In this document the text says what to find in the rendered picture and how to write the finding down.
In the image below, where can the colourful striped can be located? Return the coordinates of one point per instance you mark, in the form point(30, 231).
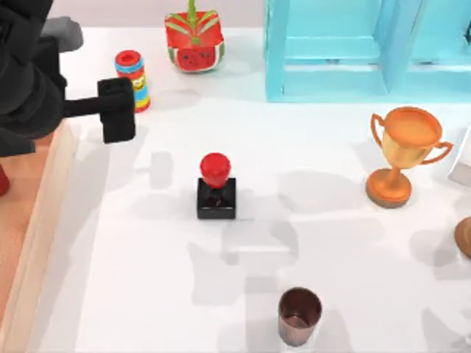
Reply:
point(141, 88)

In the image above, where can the watermelon plant pot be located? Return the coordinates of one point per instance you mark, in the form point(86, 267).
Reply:
point(195, 48)

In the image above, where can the small red object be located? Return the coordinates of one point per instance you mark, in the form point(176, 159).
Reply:
point(3, 180)

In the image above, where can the red and black stamp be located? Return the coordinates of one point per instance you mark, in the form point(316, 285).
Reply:
point(216, 191)

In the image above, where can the shallow salmon-coloured box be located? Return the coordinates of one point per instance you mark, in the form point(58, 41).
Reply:
point(33, 235)

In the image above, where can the light blue rack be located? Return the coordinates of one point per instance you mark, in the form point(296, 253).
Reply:
point(331, 51)

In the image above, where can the brown cup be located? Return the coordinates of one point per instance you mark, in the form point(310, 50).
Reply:
point(300, 320)

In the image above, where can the gold trophy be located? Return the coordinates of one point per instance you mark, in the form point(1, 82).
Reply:
point(403, 143)

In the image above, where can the white flat object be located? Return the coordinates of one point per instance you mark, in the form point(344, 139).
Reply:
point(461, 162)

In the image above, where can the brown rounded object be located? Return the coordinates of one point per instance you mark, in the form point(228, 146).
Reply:
point(464, 235)

